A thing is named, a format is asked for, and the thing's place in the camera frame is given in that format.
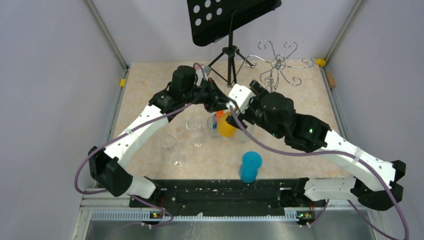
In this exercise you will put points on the black music stand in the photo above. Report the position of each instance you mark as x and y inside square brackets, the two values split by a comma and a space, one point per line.
[212, 20]

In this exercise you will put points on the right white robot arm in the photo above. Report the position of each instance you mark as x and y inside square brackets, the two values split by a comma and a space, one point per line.
[373, 182]

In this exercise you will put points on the silver wire glass rack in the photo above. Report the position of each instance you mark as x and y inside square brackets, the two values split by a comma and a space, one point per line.
[271, 78]

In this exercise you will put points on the clear glass front left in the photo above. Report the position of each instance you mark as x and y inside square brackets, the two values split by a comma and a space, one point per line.
[179, 159]

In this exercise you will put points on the orange plastic wine glass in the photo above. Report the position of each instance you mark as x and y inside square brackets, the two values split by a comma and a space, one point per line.
[225, 129]

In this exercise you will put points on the yellow corner clamp right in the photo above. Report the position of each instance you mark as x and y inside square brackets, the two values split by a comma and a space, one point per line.
[321, 62]

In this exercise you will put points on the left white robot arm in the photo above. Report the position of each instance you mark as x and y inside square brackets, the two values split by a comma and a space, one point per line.
[189, 85]

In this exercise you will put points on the clear glass centre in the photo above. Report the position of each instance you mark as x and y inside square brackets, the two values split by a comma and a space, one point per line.
[241, 136]

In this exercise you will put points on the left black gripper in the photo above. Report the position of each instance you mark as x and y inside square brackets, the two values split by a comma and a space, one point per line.
[215, 94]

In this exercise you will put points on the clear glass with clips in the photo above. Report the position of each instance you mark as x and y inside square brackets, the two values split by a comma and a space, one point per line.
[210, 130]

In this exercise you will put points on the blue plastic wine glass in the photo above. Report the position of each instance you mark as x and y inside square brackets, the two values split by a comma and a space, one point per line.
[249, 168]

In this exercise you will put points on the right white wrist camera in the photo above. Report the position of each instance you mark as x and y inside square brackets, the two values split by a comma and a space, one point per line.
[239, 98]

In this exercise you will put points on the yellow clamp left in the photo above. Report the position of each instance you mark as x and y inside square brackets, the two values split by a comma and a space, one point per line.
[122, 82]

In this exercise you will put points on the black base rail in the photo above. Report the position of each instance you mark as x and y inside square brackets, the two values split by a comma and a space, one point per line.
[231, 198]

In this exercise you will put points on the clear wine glass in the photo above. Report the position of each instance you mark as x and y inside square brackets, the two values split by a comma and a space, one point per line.
[195, 129]

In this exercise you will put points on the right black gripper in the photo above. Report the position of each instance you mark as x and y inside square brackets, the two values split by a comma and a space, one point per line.
[245, 115]

